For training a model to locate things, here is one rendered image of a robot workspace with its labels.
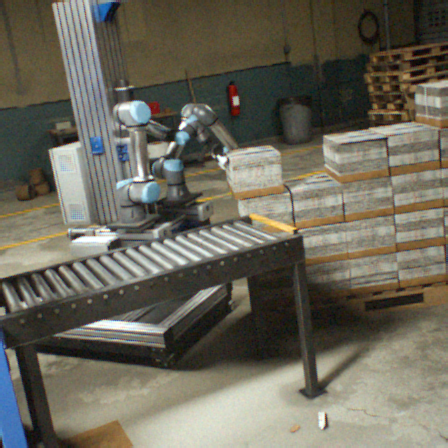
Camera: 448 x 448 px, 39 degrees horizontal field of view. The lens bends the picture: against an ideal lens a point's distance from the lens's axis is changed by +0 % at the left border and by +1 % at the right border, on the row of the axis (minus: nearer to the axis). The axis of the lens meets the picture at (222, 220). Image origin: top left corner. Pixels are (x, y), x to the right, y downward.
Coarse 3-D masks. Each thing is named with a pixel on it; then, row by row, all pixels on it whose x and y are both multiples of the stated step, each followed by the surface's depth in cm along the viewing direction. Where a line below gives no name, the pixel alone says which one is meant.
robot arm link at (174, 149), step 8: (192, 104) 408; (184, 112) 409; (184, 120) 406; (176, 144) 403; (168, 152) 403; (176, 152) 403; (160, 160) 401; (152, 168) 405; (160, 168) 396; (160, 176) 399
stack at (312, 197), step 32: (288, 192) 364; (320, 192) 365; (352, 192) 366; (384, 192) 368; (416, 192) 369; (256, 224) 366; (352, 224) 370; (384, 224) 371; (416, 224) 374; (320, 256) 374; (384, 256) 377; (416, 256) 378; (288, 288) 378; (320, 288) 379; (416, 288) 383; (320, 320) 384
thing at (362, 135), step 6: (348, 132) 391; (354, 132) 389; (360, 132) 385; (366, 132) 382; (372, 132) 379; (330, 138) 379; (336, 138) 376; (342, 138) 373; (348, 138) 369; (354, 138) 366; (360, 138) 363; (366, 138) 361; (372, 138) 358; (378, 138) 358
